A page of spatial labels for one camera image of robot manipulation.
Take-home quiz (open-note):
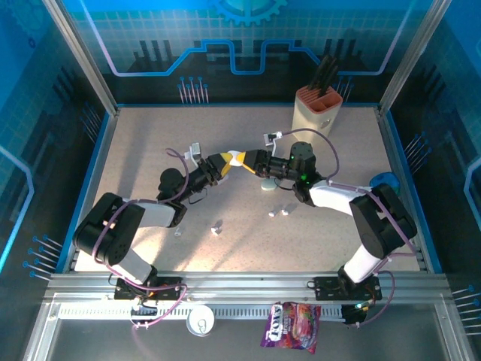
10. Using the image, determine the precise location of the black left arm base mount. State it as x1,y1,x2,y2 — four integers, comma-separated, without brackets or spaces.
113,276,184,301

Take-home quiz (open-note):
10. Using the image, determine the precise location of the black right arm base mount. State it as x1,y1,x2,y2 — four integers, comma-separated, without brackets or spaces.
313,276,383,302

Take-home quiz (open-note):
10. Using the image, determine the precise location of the white round lid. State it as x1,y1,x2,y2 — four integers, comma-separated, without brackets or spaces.
186,304,216,338

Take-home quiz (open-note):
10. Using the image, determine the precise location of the white slotted cable duct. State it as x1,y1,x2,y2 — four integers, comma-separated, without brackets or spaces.
58,305,345,320

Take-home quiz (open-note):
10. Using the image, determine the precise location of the black handled knife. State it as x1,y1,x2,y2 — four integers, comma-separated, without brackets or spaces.
315,56,337,95
307,55,331,93
319,65,339,97

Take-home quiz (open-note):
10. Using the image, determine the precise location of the purple candy bag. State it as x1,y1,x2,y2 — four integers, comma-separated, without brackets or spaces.
260,301,322,355

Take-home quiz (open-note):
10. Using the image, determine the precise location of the narrow aluminium table rail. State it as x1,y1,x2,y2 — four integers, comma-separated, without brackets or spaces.
377,107,432,274
68,107,121,274

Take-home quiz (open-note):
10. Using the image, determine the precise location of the black controller box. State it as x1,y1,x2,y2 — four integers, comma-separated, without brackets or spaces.
342,303,368,326

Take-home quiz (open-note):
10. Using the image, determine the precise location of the aluminium frame post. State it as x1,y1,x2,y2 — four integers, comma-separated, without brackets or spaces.
41,0,120,116
377,0,454,117

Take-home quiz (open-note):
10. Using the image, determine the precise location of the wide aluminium extrusion rail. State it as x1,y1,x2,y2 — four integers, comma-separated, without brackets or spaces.
44,271,452,302

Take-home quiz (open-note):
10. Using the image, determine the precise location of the blueberry yogurt cup blue lid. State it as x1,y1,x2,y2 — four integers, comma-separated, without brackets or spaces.
368,171,401,191

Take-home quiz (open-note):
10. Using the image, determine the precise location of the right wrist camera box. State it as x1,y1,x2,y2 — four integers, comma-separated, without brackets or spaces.
262,131,283,148

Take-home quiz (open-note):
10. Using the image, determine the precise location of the beige knife block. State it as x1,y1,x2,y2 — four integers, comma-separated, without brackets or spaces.
291,85,343,149

